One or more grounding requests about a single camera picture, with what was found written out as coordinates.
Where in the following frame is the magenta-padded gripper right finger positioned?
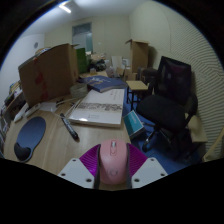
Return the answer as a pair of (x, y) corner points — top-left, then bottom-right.
(125, 142), (169, 189)

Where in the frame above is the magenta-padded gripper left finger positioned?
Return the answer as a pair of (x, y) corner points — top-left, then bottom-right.
(57, 143), (102, 190)

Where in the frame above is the pink computer mouse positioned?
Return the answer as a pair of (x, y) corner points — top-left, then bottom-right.
(98, 139), (129, 185)

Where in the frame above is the blue mouse pad, black wrist rest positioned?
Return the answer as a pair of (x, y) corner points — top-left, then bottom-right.
(13, 116), (47, 164)

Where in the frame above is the black marker pen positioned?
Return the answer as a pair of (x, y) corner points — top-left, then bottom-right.
(59, 112), (80, 141)

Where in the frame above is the teal book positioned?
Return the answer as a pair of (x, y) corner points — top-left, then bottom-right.
(122, 109), (146, 139)

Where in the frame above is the black office chair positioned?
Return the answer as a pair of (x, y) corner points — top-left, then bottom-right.
(136, 55), (199, 158)

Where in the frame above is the flat cardboard sheet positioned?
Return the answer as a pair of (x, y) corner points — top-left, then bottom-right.
(186, 114), (208, 144)

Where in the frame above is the large white book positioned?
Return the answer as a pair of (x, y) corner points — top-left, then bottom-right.
(68, 88), (126, 128)

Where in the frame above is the light wooden chair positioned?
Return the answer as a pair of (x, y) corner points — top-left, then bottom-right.
(203, 126), (224, 163)

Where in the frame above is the white paper sheet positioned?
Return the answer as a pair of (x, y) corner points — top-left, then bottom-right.
(39, 100), (59, 114)

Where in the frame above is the small white remote control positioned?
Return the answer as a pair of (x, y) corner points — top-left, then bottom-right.
(12, 103), (30, 124)

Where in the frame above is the small wooden stool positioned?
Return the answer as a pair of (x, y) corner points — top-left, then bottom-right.
(125, 79), (149, 111)

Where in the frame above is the dark blue book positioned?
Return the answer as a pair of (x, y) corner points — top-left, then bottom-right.
(79, 75), (129, 93)

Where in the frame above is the wooden shelf unit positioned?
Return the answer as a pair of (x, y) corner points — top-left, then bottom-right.
(0, 79), (24, 158)

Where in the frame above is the large brown cardboard box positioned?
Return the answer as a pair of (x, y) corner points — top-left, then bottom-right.
(18, 43), (80, 108)

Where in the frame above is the green box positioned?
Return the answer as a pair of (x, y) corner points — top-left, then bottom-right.
(75, 47), (88, 74)

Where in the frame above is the tall open cardboard box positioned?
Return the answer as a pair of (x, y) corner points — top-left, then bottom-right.
(125, 38), (150, 74)

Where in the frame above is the pale door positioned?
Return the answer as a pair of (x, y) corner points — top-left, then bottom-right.
(71, 21), (94, 53)

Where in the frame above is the ceiling tube light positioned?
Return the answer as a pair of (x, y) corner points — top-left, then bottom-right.
(58, 2), (73, 14)

